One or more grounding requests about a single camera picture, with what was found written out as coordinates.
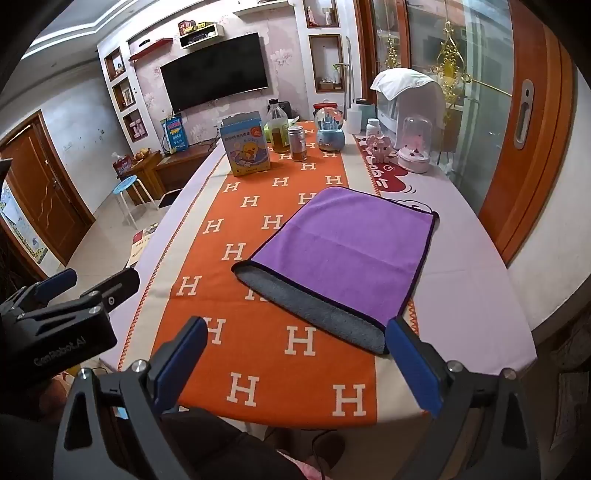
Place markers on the orange patterned table runner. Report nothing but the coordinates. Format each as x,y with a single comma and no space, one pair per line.
272,286

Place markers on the wooden tv cabinet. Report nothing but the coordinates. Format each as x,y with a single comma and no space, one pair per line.
171,168

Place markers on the black wall television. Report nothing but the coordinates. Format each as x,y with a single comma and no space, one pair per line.
214,70

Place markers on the white water dispenser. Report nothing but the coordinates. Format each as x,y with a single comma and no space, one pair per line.
413,113

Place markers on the glass bottle with amber liquid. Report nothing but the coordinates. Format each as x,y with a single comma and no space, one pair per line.
278,127

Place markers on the blue yellow printed box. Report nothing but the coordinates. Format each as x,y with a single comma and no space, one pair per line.
175,134

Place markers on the small white pill bottle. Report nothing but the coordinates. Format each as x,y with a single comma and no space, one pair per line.
373,127

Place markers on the wooden door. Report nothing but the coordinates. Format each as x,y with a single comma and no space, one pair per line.
39,189

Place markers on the white plastic bottle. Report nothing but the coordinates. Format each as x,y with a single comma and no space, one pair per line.
354,117

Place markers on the red lidded container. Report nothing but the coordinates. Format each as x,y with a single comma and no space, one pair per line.
324,105

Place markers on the dark kettle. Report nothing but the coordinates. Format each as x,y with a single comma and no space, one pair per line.
285,110

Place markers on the glass jar with metal lid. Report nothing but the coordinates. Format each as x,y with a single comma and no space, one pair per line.
297,144

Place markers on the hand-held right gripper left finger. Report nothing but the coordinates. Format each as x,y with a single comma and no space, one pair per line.
182,357

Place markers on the pink pig figurine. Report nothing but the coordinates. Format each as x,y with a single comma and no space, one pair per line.
381,146

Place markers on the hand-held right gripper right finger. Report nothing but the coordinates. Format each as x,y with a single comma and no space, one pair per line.
413,362

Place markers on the blue round stool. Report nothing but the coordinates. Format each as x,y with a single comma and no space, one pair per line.
127,194

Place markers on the red snack bag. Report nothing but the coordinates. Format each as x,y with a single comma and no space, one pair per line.
123,165

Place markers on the wooden sliding door frame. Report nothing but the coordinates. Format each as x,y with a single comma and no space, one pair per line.
521,138

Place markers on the purple grey towel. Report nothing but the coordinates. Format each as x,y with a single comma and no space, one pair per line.
344,258

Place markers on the white cloth cover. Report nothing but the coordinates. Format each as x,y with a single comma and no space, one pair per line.
401,82

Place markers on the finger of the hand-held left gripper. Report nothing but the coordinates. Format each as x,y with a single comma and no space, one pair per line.
55,280
113,288

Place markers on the blue duck print box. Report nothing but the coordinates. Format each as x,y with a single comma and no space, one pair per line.
244,145

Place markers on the pink glass dome ornament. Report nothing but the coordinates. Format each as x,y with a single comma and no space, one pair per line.
415,145

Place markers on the blue snow globe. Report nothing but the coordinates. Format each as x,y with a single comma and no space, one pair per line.
329,127

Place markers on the pink printed tablecloth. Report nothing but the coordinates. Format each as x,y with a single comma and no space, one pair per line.
461,277

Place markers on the white wall shelf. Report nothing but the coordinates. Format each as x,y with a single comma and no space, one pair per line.
198,34

